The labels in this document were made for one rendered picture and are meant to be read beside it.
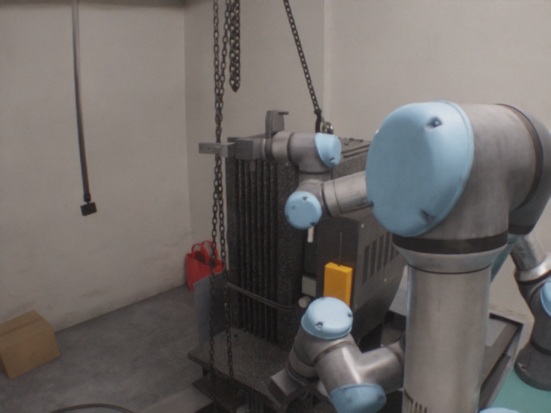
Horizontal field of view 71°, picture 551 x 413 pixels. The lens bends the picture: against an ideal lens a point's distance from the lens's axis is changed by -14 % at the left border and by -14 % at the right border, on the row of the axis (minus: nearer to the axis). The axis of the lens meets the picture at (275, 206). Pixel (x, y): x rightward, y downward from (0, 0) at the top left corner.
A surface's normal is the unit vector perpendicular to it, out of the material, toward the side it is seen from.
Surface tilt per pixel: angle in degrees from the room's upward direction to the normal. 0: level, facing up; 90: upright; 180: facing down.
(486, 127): 45
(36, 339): 90
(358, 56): 90
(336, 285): 90
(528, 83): 90
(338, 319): 25
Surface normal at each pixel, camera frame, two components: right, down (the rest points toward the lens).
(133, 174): 0.72, 0.21
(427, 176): -0.92, -0.01
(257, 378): 0.00, -0.95
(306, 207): -0.24, 0.29
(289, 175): -0.61, 0.24
